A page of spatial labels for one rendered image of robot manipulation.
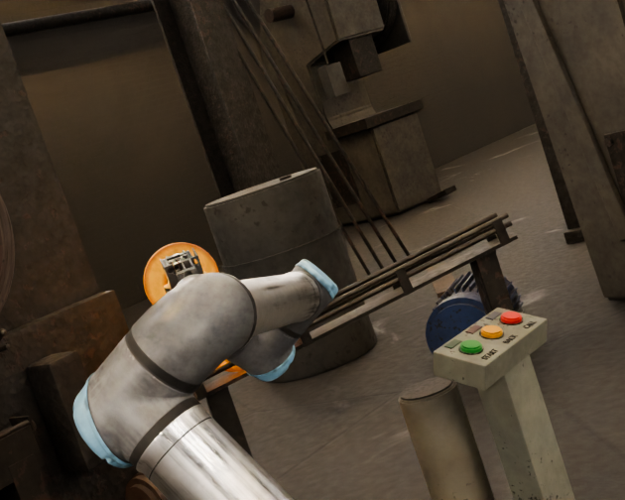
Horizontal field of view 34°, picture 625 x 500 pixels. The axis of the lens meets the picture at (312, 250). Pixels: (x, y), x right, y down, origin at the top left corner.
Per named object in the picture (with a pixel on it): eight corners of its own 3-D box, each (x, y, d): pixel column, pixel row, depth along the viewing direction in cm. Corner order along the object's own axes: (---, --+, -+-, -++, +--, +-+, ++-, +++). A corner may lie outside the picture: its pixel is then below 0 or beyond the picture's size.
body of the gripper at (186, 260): (193, 245, 202) (205, 265, 191) (205, 283, 205) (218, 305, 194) (157, 258, 200) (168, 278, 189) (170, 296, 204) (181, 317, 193)
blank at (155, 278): (132, 259, 211) (132, 260, 207) (200, 231, 213) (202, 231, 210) (160, 327, 212) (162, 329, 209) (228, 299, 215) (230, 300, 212)
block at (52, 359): (61, 473, 210) (20, 367, 207) (90, 456, 216) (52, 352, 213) (89, 473, 203) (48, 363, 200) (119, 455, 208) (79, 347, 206)
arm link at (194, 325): (175, 256, 123) (306, 250, 189) (113, 331, 125) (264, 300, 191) (244, 319, 121) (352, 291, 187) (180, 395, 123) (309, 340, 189)
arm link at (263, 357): (309, 349, 184) (257, 314, 179) (269, 396, 186) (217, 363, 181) (298, 325, 192) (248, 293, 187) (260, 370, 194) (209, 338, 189)
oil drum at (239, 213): (237, 388, 484) (175, 212, 473) (314, 342, 527) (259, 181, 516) (326, 380, 443) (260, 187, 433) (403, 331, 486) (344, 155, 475)
